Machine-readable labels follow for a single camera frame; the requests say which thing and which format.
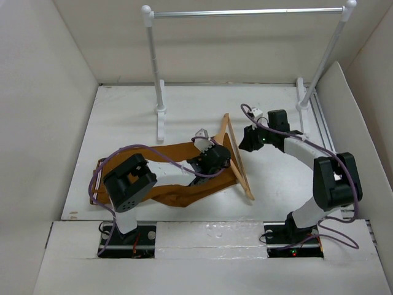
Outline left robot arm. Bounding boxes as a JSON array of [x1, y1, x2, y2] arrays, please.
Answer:
[[103, 141, 232, 245]]

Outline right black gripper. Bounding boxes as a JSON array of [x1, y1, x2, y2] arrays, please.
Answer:
[[238, 120, 276, 152]]

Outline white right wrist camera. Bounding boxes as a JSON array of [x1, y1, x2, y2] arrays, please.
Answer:
[[249, 107, 263, 121]]

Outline brown trousers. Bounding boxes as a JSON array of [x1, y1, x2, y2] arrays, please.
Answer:
[[88, 141, 238, 208]]

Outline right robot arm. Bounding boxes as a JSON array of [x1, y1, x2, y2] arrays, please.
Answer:
[[239, 103, 363, 249]]

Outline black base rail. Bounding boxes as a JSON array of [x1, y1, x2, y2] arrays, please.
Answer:
[[97, 221, 157, 259], [260, 222, 324, 259]]

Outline white and silver clothes rack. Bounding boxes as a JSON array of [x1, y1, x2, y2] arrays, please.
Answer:
[[141, 0, 358, 141]]

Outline aluminium side rail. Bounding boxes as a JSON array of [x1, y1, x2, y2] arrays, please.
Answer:
[[310, 91, 336, 152]]

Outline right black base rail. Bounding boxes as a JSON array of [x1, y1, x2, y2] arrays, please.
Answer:
[[260, 222, 324, 259]]

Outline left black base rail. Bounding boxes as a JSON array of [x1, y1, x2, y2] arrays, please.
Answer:
[[97, 221, 157, 259]]

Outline wooden clothes hanger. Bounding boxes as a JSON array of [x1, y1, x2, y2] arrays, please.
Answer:
[[209, 113, 255, 201]]

